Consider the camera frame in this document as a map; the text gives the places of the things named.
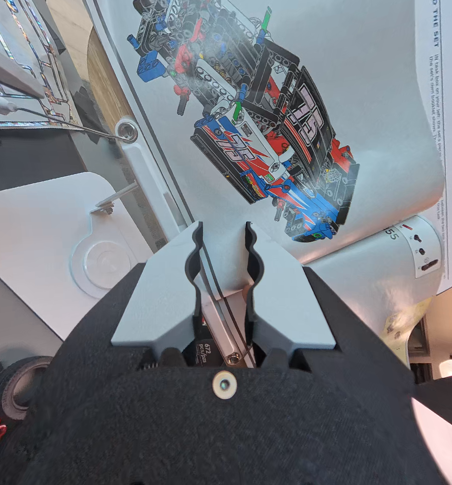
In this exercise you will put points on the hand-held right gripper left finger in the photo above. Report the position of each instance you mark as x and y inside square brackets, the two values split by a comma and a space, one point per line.
[154, 303]

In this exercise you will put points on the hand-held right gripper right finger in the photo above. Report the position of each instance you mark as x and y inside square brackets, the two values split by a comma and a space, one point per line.
[294, 307]

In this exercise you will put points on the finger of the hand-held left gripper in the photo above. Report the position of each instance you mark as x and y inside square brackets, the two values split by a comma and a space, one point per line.
[10, 72]

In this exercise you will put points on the toy car building manual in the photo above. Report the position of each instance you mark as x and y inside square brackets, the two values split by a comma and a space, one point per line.
[362, 75]

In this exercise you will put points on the grey desk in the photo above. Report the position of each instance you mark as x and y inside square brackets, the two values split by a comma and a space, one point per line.
[6, 322]

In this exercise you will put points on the holographic sticker sheet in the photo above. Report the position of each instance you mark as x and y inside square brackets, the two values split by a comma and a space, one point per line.
[40, 38]

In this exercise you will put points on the black toy car set box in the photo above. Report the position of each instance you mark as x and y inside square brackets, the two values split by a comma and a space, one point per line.
[201, 348]

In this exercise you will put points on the white book stand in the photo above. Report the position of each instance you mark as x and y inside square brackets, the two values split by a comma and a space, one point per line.
[28, 227]

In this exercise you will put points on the black toy tire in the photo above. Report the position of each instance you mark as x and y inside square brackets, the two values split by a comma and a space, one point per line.
[10, 382]

